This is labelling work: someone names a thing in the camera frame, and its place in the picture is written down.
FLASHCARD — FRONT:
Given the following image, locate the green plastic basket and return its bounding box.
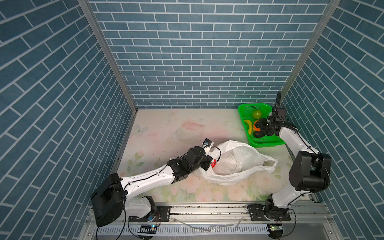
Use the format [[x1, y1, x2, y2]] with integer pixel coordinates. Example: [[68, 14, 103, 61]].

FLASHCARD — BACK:
[[238, 103, 285, 148]]

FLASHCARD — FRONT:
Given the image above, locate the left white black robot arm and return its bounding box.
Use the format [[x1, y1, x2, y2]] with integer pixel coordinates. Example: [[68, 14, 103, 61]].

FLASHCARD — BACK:
[[90, 145, 213, 227]]

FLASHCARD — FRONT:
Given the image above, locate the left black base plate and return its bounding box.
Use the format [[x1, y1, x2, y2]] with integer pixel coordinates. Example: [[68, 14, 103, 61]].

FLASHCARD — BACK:
[[129, 205, 171, 223]]

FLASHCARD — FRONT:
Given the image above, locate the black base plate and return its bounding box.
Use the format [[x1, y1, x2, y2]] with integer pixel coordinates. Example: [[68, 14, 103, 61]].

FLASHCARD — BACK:
[[129, 205, 171, 223], [247, 204, 291, 222]]

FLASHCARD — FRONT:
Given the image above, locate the green fruit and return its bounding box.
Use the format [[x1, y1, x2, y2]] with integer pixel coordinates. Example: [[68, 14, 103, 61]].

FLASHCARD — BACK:
[[252, 110, 263, 120]]

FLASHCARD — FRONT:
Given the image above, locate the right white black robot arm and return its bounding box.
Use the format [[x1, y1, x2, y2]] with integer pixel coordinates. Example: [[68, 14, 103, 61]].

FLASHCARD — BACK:
[[254, 91, 332, 214]]

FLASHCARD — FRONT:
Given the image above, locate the red fruit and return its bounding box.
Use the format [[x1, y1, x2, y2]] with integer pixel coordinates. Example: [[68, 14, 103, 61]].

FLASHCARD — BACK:
[[211, 160, 217, 168]]

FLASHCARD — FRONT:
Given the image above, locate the white plastic bag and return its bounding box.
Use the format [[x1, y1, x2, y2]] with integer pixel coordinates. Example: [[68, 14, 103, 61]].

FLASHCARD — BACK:
[[194, 141, 278, 186]]

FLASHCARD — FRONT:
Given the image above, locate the white slotted cable duct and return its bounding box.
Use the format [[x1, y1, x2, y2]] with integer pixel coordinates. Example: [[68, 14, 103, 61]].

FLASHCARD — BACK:
[[95, 223, 270, 237]]

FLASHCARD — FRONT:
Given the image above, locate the aluminium front rail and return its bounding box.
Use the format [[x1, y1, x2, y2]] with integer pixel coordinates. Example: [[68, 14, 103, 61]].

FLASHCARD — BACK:
[[79, 201, 342, 240]]

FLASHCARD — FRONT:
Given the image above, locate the dark avocado fruit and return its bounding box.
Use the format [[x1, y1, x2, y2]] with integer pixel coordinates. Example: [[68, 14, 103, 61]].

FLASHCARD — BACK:
[[253, 131, 266, 139]]

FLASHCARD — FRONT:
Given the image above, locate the yellow banana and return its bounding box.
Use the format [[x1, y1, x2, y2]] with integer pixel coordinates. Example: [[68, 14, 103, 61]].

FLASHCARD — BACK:
[[244, 120, 254, 136]]

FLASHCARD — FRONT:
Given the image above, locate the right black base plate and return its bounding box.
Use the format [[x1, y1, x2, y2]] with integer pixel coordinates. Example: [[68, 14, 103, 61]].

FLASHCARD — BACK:
[[247, 204, 291, 222]]

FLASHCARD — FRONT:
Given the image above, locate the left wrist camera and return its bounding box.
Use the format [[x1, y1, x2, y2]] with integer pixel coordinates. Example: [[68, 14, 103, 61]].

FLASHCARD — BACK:
[[202, 138, 213, 153]]

